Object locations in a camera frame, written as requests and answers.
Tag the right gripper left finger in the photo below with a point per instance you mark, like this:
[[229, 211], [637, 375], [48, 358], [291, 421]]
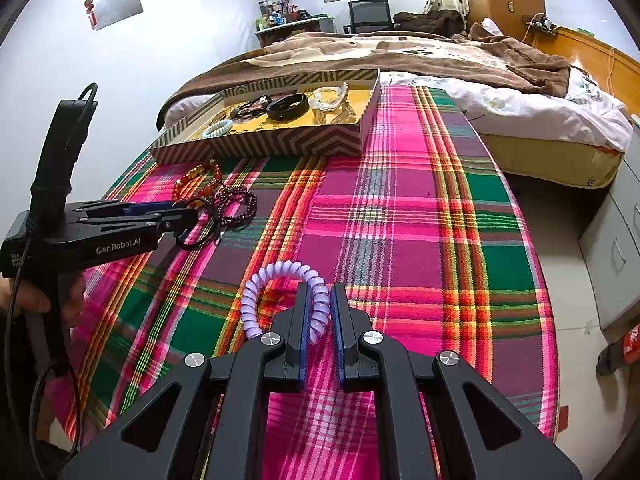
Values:
[[242, 382]]

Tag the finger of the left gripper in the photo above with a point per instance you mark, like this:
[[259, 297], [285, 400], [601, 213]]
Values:
[[116, 208], [121, 225]]

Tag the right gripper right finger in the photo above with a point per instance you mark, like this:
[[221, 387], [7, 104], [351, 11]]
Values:
[[369, 361]]

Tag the black wristband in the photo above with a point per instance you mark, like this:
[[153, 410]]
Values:
[[288, 107]]

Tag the striped cardboard tray yellow inside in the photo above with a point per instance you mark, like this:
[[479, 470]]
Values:
[[342, 131]]

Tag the pink green plaid tablecloth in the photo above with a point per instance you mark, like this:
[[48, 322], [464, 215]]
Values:
[[428, 239]]

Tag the clear glass bangle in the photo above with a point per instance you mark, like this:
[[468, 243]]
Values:
[[330, 102]]

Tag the cluttered wooden desk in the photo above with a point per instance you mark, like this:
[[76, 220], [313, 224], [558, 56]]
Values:
[[278, 22]]

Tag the cola bottle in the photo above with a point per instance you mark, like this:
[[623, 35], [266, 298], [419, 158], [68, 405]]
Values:
[[623, 352]]

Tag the grey drawer cabinet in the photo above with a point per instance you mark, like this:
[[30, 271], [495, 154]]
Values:
[[610, 244]]

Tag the black office chair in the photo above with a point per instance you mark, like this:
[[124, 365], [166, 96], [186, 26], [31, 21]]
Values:
[[368, 16]]

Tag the yellow mattress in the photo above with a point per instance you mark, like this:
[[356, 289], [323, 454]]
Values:
[[565, 163]]

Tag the brown fleece blanket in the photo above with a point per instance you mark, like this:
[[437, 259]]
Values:
[[477, 56]]

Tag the white floral bed sheet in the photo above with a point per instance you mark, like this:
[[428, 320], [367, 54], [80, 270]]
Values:
[[588, 115]]

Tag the wooden headboard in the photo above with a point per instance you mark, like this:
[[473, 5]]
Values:
[[613, 70]]

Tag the wall calendar poster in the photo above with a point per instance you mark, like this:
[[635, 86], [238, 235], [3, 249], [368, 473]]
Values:
[[103, 13]]

